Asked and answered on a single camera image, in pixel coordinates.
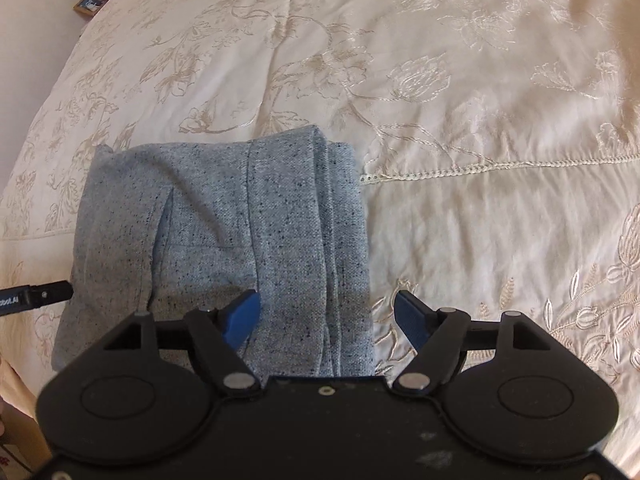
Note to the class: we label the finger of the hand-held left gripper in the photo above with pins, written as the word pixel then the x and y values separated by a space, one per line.
pixel 52 292

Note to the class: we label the wooden picture frame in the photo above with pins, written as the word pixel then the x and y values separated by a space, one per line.
pixel 90 4

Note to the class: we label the grey speckled pants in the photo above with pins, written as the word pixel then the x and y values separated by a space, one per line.
pixel 280 230

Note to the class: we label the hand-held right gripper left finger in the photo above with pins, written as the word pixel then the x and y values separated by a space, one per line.
pixel 242 319

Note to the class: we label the cream embroidered bedspread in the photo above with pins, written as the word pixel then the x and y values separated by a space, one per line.
pixel 450 110

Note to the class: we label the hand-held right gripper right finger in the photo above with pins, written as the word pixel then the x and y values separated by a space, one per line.
pixel 412 319

